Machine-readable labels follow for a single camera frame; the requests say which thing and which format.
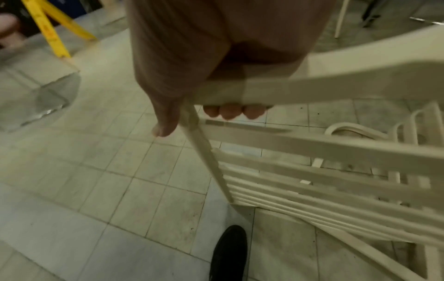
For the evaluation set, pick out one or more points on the person's right hand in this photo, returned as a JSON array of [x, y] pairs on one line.
[[194, 38]]

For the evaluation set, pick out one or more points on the white plastic slatted chair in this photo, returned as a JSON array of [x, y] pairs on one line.
[[359, 132], [347, 79]]

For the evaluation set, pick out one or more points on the blue panel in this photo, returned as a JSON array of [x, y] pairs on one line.
[[77, 5]]

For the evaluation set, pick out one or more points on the white chair leg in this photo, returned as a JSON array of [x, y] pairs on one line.
[[341, 16]]

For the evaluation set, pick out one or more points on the clear plastic box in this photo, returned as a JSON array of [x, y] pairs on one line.
[[41, 98]]

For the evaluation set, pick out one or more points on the dark chair leg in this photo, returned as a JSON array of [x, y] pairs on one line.
[[371, 12]]

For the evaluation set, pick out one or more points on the black shoe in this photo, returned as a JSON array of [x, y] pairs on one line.
[[229, 252]]

